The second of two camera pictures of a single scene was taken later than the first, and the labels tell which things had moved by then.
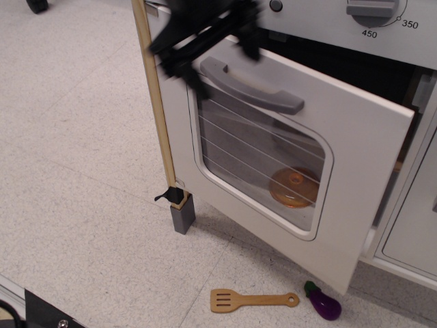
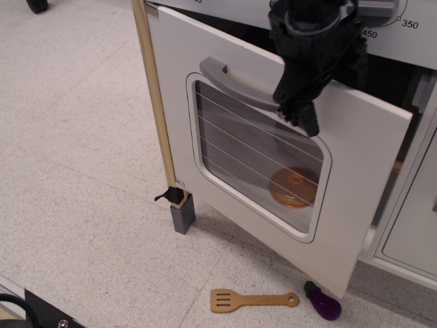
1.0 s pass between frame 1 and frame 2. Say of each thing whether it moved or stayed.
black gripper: moved
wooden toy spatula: stayed
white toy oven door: stayed
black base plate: stayed
